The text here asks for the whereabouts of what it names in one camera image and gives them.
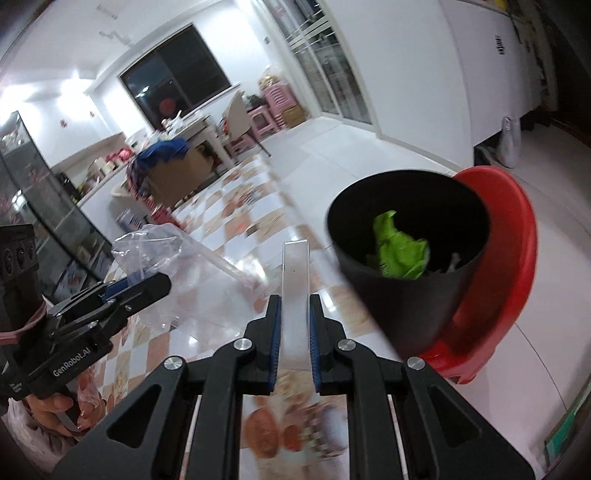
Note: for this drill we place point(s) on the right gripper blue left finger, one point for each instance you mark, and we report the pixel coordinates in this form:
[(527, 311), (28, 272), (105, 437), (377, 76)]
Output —
[(265, 335)]

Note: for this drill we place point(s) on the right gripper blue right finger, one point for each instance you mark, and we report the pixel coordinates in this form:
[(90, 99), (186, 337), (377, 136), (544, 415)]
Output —
[(325, 333)]

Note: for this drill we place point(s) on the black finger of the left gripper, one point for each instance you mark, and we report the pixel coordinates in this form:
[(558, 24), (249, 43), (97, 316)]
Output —
[(125, 299)]

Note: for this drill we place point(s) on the clear plastic strip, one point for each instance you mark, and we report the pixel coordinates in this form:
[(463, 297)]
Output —
[(295, 295)]

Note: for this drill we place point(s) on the clear plastic bag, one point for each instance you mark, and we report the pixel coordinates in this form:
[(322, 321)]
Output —
[(209, 297)]

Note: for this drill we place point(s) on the green plastic bag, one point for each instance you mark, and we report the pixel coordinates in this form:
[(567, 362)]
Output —
[(400, 256)]

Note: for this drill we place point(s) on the black round trash bin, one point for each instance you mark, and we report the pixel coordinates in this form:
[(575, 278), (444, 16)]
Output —
[(429, 206)]

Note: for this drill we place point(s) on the person's left hand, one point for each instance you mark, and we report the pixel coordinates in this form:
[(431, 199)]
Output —
[(90, 403)]

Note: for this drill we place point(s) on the glass display cabinet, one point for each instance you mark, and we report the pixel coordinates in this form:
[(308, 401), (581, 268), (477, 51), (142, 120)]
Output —
[(72, 253)]

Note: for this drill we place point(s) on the blue white drink carton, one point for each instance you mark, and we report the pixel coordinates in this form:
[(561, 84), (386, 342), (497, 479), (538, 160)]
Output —
[(129, 222)]

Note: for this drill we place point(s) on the red soda can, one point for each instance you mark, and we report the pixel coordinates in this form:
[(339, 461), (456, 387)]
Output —
[(161, 215)]

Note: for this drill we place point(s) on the cardboard box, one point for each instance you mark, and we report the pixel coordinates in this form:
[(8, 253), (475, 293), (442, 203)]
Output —
[(171, 181)]

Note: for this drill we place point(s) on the blue cloth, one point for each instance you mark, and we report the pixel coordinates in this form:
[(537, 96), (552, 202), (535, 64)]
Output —
[(161, 152)]

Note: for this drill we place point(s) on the red plastic stool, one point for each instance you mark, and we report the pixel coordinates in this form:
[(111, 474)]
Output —
[(501, 284)]

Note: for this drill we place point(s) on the white dining table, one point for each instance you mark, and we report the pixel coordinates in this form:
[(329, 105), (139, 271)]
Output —
[(199, 132)]

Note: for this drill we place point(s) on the beige dining chair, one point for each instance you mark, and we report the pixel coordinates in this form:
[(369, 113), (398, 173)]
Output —
[(239, 124)]

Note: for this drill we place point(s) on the pink plastic stools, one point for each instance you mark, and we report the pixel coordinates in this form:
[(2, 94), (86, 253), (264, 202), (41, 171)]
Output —
[(268, 118)]

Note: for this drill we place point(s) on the dark window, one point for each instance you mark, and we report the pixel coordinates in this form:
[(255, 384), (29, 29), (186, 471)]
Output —
[(175, 77)]

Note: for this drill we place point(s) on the white plastic bag on floor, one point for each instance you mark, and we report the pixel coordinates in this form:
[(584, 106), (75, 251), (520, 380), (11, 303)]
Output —
[(509, 148)]

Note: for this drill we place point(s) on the glass sliding door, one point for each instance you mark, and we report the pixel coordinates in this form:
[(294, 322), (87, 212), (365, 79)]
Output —
[(315, 45)]

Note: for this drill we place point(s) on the white shoe cabinet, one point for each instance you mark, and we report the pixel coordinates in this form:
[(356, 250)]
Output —
[(499, 48)]

